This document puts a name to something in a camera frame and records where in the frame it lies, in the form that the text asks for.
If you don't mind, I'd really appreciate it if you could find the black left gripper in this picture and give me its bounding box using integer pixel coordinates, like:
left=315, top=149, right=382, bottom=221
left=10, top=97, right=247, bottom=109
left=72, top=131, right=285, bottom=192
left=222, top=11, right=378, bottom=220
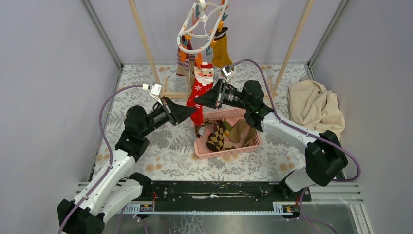
left=140, top=97, right=196, bottom=137

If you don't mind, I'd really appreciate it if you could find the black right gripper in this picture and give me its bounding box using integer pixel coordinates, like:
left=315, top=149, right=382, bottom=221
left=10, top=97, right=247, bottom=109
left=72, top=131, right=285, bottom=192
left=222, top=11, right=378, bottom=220
left=193, top=79, right=251, bottom=111

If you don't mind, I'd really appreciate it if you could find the pink basket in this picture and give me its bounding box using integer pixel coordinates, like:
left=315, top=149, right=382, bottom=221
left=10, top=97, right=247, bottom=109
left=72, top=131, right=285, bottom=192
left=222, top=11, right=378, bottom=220
left=194, top=108, right=262, bottom=159

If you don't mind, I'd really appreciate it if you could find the brown yellow argyle sock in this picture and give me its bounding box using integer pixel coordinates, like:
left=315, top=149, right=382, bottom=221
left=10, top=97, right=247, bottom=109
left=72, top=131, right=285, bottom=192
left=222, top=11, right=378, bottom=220
left=194, top=119, right=236, bottom=152

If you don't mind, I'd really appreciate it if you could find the white round clip hanger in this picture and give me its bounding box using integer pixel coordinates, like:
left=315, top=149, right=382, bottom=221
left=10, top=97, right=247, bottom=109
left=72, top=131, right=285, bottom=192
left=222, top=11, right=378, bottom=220
left=176, top=0, right=228, bottom=55

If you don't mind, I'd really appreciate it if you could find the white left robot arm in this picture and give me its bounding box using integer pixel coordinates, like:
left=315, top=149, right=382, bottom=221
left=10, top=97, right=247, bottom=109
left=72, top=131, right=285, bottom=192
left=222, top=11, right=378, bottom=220
left=57, top=97, right=196, bottom=234

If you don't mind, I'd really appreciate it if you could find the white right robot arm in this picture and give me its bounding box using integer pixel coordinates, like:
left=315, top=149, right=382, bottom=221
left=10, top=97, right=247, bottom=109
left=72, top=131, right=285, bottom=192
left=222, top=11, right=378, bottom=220
left=194, top=79, right=348, bottom=201

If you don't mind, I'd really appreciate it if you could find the red sock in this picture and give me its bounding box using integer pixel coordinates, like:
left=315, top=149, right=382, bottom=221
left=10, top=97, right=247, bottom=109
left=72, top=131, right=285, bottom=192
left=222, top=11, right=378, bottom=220
left=186, top=62, right=214, bottom=125

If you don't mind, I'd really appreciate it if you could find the mustard yellow sock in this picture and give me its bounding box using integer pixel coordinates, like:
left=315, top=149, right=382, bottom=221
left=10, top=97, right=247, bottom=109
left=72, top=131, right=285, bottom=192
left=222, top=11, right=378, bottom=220
left=212, top=26, right=233, bottom=68

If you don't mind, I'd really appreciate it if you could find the floral table mat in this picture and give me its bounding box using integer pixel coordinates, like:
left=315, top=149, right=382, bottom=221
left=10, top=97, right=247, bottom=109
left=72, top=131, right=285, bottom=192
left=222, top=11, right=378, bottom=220
left=87, top=62, right=308, bottom=181

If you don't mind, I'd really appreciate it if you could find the beige maroon striped sock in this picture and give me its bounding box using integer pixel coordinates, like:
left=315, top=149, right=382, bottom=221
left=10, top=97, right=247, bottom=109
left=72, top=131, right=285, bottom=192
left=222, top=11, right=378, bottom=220
left=176, top=48, right=195, bottom=78

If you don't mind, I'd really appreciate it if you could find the beige cloth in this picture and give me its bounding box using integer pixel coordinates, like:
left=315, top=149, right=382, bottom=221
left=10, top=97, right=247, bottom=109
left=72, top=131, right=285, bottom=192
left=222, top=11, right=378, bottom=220
left=288, top=80, right=345, bottom=138

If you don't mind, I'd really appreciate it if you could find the wooden rack frame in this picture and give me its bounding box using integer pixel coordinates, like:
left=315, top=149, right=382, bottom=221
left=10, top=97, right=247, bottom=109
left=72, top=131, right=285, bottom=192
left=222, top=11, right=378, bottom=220
left=128, top=0, right=315, bottom=100

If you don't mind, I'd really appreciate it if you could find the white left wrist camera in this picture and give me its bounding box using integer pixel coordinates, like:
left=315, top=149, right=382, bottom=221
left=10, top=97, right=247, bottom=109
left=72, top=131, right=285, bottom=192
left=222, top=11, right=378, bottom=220
left=142, top=83, right=163, bottom=105

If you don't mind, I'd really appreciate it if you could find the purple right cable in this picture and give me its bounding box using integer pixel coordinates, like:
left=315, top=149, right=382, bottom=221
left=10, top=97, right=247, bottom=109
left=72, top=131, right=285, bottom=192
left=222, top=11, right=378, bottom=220
left=225, top=59, right=361, bottom=183

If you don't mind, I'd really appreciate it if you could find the purple cable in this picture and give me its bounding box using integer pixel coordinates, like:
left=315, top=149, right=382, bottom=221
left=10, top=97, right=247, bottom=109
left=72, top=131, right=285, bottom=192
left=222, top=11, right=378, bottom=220
left=57, top=84, right=152, bottom=234
left=225, top=59, right=361, bottom=183

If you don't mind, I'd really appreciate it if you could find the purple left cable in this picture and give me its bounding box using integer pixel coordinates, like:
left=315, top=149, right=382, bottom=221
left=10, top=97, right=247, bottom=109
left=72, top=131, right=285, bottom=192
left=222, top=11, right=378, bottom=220
left=57, top=84, right=152, bottom=234

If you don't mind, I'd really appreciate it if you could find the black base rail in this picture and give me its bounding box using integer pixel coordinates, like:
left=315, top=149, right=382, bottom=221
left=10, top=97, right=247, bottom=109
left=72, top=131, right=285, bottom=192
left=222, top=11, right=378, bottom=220
left=133, top=181, right=312, bottom=213

